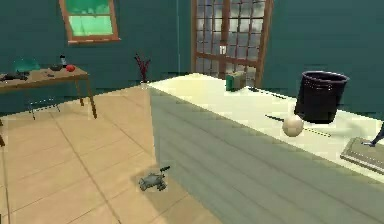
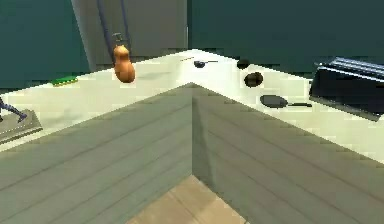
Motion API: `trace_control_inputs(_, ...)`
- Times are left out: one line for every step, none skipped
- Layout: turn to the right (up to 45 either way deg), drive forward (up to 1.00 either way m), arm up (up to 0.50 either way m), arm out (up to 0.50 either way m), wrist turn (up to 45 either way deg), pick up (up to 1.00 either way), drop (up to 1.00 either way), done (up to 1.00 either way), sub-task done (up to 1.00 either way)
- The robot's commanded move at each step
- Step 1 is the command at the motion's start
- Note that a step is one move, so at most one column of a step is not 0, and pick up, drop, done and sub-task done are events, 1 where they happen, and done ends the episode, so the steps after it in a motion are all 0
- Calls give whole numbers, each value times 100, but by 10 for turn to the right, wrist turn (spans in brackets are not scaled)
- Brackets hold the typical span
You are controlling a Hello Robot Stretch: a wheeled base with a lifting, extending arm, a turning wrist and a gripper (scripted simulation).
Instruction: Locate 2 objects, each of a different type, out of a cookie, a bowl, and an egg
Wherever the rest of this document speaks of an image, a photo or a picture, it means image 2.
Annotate dark brown round bowl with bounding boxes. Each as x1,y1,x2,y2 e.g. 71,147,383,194
243,71,264,89

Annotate small black bowl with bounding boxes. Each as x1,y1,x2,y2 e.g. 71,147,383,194
236,58,251,70

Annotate small black ladle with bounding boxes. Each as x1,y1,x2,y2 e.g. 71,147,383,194
193,59,219,69

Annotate grey kitchen counter cabinet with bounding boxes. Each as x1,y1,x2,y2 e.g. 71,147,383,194
0,48,384,224

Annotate orange soap dispenser bottle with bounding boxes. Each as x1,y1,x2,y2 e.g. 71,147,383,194
111,32,137,84

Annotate black frying pan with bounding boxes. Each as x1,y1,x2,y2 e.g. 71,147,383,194
259,94,313,110

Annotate grey fridge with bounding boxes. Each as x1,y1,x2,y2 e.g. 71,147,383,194
70,0,189,72

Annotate green sponge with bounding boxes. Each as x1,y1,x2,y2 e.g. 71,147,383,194
50,75,79,88

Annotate black toaster with silver top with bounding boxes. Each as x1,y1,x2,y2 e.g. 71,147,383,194
308,56,384,122

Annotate grey sink basin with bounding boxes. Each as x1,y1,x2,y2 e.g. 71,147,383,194
0,108,44,146

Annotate dark blue sink faucet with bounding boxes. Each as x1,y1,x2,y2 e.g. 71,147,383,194
0,97,28,124

